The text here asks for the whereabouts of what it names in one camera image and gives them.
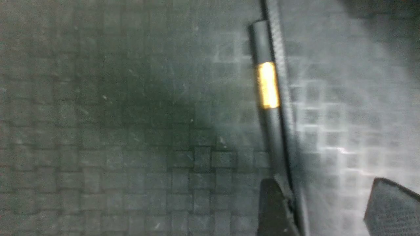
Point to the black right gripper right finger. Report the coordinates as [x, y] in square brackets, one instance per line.
[392, 210]

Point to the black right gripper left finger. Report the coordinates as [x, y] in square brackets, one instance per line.
[274, 216]

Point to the black chopstick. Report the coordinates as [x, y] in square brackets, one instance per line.
[273, 12]
[270, 102]

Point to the black plastic tray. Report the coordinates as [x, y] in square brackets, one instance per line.
[141, 117]

